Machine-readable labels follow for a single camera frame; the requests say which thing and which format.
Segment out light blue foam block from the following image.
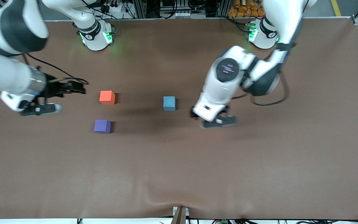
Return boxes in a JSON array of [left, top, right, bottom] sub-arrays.
[[163, 96, 176, 111]]

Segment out orange foam block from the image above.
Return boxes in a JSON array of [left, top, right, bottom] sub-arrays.
[[99, 91, 116, 105]]

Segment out purple foam block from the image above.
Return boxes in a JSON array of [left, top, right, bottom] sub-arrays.
[[94, 120, 112, 134]]

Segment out brown table cloth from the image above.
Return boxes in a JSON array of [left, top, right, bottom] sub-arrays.
[[0, 17, 358, 220]]

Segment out white power strip with plugs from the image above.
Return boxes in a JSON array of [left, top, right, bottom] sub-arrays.
[[103, 1, 127, 14]]

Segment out small white socket strip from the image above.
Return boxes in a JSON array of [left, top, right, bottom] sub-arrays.
[[174, 11, 195, 19]]

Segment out orange mesh bag pile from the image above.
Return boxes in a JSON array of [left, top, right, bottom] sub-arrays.
[[228, 0, 264, 18]]

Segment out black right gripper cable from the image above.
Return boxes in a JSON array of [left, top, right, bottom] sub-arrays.
[[23, 53, 90, 86]]

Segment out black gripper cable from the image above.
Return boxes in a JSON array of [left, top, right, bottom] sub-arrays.
[[23, 53, 90, 86], [232, 70, 290, 106]]

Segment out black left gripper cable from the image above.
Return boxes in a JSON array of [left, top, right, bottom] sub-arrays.
[[232, 70, 290, 106]]

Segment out brown wooden post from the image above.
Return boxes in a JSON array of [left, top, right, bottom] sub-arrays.
[[172, 206, 189, 224]]

